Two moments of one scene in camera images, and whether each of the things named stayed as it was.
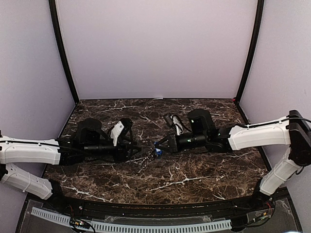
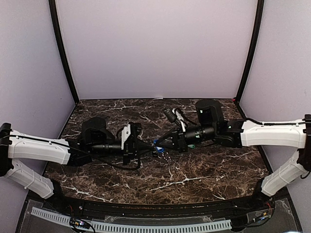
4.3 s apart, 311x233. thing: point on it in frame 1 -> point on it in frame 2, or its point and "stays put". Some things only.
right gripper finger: x=166 y=147 stays put
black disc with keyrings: x=147 y=154 -> x=167 y=158
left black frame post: x=53 y=9 stays put
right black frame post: x=259 y=26 stays put
